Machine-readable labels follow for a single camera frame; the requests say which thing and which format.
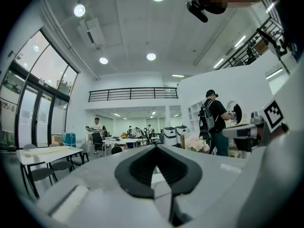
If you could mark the long white table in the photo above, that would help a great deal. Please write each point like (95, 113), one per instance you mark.
(123, 140)

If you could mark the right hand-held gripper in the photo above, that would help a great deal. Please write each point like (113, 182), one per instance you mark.
(273, 115)

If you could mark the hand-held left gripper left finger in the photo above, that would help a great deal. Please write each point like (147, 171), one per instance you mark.
(107, 193)

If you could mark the linear ceiling light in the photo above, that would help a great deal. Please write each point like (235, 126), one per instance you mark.
(240, 41)

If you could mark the black head camera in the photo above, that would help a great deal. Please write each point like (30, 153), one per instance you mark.
(198, 11)

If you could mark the cream cloth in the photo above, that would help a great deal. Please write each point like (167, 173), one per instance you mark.
(47, 150)

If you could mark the white table with black legs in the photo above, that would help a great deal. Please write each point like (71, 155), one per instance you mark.
(47, 158)

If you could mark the yellow sofa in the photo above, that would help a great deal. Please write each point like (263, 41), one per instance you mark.
(124, 135)

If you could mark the black office chair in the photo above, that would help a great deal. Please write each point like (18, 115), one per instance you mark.
(145, 136)
(97, 140)

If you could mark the pink flower bouquet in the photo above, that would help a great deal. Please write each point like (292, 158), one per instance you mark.
(197, 144)

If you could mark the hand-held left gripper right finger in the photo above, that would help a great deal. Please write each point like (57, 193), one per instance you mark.
(209, 179)

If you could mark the blue wrapped parcel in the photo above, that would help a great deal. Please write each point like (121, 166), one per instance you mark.
(69, 139)

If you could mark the oval white-framed mirror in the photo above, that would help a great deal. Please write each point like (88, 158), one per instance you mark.
(237, 113)

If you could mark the white arched shelf unit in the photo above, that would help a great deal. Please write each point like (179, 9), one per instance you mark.
(196, 115)

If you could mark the ceiling air conditioner unit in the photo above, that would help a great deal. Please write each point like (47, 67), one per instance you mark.
(91, 32)

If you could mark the white ornate chair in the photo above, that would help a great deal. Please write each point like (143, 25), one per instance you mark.
(237, 153)

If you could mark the beige rectangular block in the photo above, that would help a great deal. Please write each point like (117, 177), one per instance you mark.
(57, 140)

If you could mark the black grey backpack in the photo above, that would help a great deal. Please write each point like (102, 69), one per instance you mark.
(207, 120)

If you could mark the black balcony railing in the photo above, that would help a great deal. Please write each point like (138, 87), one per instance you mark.
(251, 46)
(133, 94)

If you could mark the grey dining chair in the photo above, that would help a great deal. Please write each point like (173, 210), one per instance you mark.
(84, 148)
(42, 173)
(61, 165)

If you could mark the white service robot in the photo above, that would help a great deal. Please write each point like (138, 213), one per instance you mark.
(181, 135)
(169, 136)

